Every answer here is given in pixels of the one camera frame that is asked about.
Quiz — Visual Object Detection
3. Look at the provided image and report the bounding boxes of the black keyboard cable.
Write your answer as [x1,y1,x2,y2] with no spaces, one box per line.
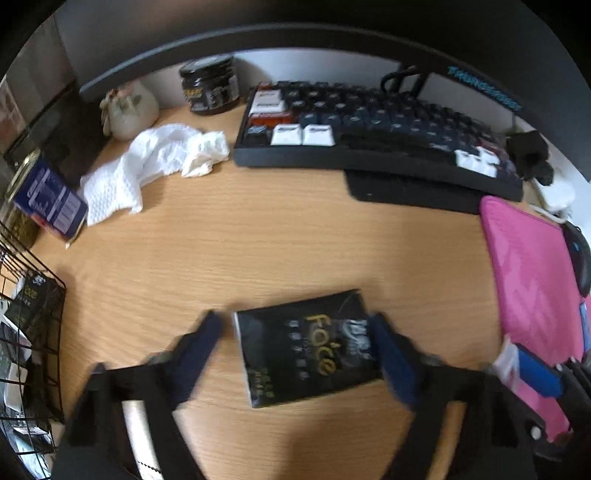
[381,65,428,95]

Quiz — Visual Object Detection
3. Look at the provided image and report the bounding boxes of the blue tin can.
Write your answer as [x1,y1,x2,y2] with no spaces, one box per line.
[7,150,88,243]

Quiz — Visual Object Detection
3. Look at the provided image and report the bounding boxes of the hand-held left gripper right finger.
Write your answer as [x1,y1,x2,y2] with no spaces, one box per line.
[369,313,546,480]

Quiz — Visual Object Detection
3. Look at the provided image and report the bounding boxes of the black pocket tissue pack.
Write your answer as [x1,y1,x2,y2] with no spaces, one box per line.
[230,289,385,409]

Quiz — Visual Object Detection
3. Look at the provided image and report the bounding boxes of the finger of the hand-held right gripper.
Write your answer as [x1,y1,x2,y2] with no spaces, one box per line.
[536,431,591,464]
[514,343,591,407]

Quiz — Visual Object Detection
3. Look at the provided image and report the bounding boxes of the black mechanical keyboard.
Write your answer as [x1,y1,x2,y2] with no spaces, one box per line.
[233,80,525,201]

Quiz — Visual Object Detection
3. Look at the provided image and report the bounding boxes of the white power strip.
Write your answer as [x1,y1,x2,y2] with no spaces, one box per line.
[531,178,575,213]

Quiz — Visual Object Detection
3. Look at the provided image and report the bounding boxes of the blue grey utility knife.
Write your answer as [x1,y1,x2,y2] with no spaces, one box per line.
[579,302,591,352]

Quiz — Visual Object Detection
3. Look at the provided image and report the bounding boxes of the pink mouse pad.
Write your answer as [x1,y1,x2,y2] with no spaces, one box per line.
[479,195,591,437]

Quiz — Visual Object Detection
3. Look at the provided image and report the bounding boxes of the black glass jar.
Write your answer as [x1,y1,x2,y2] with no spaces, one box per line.
[178,54,241,116]

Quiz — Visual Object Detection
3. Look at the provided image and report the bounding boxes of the smoky acrylic storage box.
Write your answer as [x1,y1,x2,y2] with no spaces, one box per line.
[0,28,109,185]

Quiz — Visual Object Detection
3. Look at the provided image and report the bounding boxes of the white textured paper towel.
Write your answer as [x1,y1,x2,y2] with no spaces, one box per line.
[79,122,204,227]

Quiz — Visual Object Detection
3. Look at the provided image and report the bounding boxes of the black computer mouse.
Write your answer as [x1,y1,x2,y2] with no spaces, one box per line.
[561,220,591,298]

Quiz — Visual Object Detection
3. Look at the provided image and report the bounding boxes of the black power adapter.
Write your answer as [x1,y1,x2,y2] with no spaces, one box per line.
[505,130,555,185]

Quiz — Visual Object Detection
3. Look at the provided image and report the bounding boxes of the black curved computer monitor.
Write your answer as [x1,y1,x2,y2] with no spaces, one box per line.
[46,0,591,215]

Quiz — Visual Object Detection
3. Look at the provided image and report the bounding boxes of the small beige ceramic vase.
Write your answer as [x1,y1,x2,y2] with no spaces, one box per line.
[99,79,160,140]

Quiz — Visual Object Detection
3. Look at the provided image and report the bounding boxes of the white crumpled tissue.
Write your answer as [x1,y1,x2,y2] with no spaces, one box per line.
[181,130,230,178]

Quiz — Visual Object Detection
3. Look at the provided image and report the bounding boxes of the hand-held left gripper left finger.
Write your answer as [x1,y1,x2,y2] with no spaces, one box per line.
[53,310,223,480]

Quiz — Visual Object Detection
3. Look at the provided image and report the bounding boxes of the black wire basket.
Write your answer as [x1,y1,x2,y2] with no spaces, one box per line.
[0,222,66,480]

